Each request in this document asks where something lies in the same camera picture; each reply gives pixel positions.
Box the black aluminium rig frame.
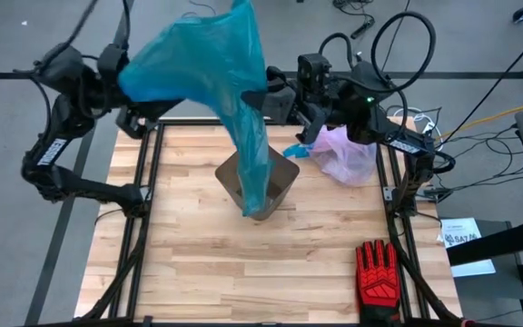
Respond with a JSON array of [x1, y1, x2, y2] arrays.
[[23, 115, 471, 327]]

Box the white printed paper sign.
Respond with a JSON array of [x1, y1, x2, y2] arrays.
[[438, 216, 498, 278]]

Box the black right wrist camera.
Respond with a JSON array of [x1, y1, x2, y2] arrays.
[[296, 53, 334, 90]]

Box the black cable with plug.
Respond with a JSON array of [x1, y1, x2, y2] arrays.
[[332, 0, 376, 41]]

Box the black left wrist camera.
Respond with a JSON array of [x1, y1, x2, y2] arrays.
[[115, 107, 153, 140]]

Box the brown trash bin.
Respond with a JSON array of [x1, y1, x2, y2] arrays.
[[214, 145, 301, 223]]

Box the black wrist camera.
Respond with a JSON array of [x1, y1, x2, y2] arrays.
[[296, 53, 334, 90], [115, 107, 153, 140]]

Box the black beam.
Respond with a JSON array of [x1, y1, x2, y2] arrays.
[[446, 217, 523, 268]]

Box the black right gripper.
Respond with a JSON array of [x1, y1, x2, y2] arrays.
[[242, 67, 299, 125]]

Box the teal plastic trash bag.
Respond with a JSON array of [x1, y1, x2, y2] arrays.
[[118, 0, 274, 218]]

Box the yellow floor cable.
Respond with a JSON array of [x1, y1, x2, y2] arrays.
[[429, 100, 523, 146]]

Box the long black floor cable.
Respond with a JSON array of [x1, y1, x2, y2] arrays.
[[440, 25, 523, 149], [377, 0, 412, 114]]

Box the red work glove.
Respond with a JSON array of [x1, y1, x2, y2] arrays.
[[355, 239, 403, 327]]

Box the white bag with blue drawstring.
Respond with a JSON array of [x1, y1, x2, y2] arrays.
[[282, 124, 379, 187]]

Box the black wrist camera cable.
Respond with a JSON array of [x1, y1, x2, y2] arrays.
[[318, 11, 438, 133]]

